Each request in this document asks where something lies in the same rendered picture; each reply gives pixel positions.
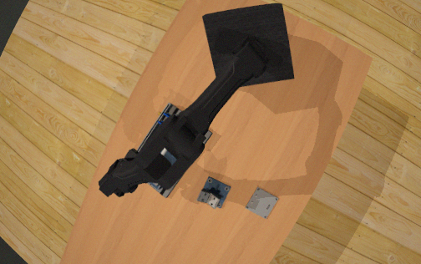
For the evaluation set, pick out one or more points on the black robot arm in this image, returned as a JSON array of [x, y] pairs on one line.
[[185, 132]]

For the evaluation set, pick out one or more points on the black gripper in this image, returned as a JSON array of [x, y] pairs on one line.
[[131, 153]]

